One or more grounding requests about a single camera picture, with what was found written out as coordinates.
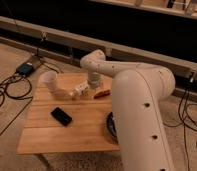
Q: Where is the black cables left floor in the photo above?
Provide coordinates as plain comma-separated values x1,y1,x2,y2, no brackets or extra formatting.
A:
0,31,65,144

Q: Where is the black cables right floor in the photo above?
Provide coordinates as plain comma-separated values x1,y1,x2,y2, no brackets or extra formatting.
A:
163,71,197,164

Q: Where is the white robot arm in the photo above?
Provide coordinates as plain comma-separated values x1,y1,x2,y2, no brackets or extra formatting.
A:
80,50,175,171

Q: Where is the black round bowl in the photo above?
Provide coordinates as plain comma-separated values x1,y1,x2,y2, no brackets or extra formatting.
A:
106,112,117,141

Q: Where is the black cables floor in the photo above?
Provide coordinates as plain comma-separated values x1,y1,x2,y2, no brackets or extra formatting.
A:
0,31,65,144
163,71,197,164

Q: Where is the small white bottle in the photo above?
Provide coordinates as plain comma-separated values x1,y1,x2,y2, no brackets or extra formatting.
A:
70,82,89,98

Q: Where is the white ceramic cup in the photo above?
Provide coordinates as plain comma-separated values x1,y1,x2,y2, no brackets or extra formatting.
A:
38,70,68,100

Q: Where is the long wooden rail beam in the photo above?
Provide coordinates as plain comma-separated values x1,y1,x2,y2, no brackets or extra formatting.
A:
0,16,197,80

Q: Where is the wooden table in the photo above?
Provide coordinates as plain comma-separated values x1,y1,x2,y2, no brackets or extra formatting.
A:
17,73,119,154

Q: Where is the black power adapter box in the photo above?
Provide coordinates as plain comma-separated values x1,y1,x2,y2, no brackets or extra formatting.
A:
16,62,34,76

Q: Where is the black smartphone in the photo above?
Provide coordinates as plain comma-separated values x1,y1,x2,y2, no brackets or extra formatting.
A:
51,107,72,126

